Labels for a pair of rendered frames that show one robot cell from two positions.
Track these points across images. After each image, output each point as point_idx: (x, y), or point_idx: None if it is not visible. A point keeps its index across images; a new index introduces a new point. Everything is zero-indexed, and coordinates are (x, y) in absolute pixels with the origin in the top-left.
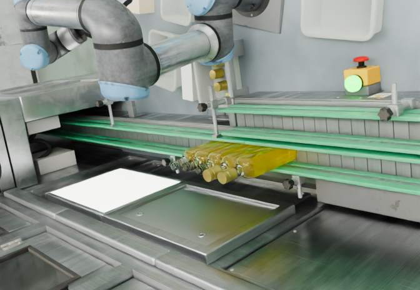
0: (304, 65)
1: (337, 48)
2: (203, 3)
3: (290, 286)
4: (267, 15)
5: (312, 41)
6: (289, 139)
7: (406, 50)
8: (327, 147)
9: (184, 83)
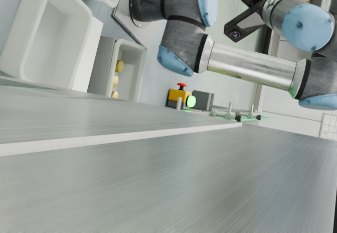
0: (149, 83)
1: (164, 73)
2: (214, 18)
3: None
4: (146, 31)
5: (157, 64)
6: None
7: (182, 82)
8: None
9: (76, 88)
